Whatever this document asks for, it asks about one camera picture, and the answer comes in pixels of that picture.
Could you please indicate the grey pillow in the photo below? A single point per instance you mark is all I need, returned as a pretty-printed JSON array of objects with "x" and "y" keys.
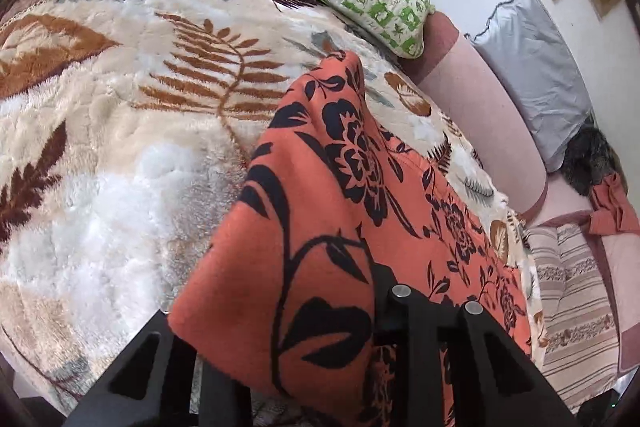
[{"x": 535, "y": 72}]

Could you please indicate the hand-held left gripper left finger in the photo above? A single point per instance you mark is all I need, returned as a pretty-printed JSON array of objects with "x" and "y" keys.
[{"x": 175, "y": 357}]

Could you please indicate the salmon cloth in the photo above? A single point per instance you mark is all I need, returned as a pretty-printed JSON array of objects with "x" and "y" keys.
[{"x": 612, "y": 207}]

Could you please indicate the dark furry cushion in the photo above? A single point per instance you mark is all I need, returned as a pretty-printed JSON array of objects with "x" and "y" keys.
[{"x": 590, "y": 157}]

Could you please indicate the orange floral shirt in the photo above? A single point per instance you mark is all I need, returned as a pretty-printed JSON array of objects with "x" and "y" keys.
[{"x": 320, "y": 207}]

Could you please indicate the leaf print blanket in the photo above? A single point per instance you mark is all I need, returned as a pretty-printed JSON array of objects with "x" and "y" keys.
[{"x": 125, "y": 157}]

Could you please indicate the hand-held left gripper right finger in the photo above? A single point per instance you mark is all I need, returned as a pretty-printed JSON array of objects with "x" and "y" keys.
[{"x": 400, "y": 312}]

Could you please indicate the striped cushion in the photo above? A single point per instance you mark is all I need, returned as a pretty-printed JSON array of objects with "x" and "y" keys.
[{"x": 570, "y": 307}]

